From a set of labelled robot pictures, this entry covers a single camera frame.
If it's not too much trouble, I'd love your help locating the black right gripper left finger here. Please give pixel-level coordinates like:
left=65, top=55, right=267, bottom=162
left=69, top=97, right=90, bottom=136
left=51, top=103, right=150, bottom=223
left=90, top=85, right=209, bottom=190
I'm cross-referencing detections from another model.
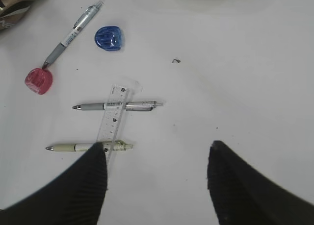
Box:
left=0, top=143, right=107, bottom=225

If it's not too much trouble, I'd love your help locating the beige ballpoint pen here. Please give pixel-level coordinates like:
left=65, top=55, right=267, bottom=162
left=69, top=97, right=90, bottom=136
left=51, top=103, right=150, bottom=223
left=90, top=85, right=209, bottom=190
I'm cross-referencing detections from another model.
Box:
left=45, top=140, right=133, bottom=152

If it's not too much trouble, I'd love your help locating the blue pencil sharpener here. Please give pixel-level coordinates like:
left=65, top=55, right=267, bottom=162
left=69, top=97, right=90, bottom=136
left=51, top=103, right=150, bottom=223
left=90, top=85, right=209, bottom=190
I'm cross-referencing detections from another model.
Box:
left=94, top=25, right=124, bottom=51

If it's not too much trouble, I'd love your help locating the clear plastic ruler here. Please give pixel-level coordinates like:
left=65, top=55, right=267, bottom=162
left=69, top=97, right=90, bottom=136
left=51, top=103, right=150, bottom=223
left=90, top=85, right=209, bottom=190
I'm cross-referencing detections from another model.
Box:
left=97, top=85, right=129, bottom=163

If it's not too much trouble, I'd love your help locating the blue grey ballpoint pen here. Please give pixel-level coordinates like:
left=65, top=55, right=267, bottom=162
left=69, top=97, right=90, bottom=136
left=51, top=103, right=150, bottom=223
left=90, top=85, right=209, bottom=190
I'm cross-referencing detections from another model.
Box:
left=42, top=0, right=104, bottom=69

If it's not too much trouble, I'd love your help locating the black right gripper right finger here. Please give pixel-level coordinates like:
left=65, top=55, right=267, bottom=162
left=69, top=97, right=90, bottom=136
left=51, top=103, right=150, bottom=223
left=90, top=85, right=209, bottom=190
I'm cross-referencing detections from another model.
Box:
left=207, top=140, right=314, bottom=225

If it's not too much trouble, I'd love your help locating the pink pencil sharpener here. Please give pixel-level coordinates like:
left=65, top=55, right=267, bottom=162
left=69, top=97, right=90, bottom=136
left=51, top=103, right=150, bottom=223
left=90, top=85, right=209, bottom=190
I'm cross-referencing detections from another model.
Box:
left=25, top=68, right=53, bottom=95

